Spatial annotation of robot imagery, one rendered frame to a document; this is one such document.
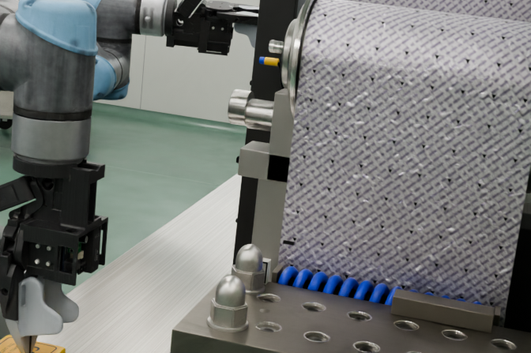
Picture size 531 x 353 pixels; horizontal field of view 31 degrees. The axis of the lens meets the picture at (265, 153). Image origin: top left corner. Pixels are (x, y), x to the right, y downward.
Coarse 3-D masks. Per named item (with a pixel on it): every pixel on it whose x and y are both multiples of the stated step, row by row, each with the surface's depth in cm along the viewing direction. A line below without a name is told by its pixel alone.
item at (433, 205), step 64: (320, 128) 97; (384, 128) 95; (448, 128) 93; (320, 192) 98; (384, 192) 96; (448, 192) 94; (512, 192) 93; (320, 256) 99; (384, 256) 97; (448, 256) 96; (512, 256) 94
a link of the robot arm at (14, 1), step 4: (0, 0) 103; (4, 0) 103; (8, 0) 104; (12, 0) 104; (16, 0) 105; (0, 4) 101; (4, 4) 101; (8, 4) 102; (12, 4) 103; (16, 4) 103; (8, 8) 100; (12, 8) 101; (16, 8) 102; (12, 12) 100
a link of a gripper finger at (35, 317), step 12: (24, 288) 96; (36, 288) 95; (24, 300) 96; (36, 300) 95; (24, 312) 96; (36, 312) 96; (48, 312) 95; (12, 324) 96; (24, 324) 96; (36, 324) 96; (48, 324) 95; (60, 324) 95; (12, 336) 97; (24, 336) 97; (24, 348) 98
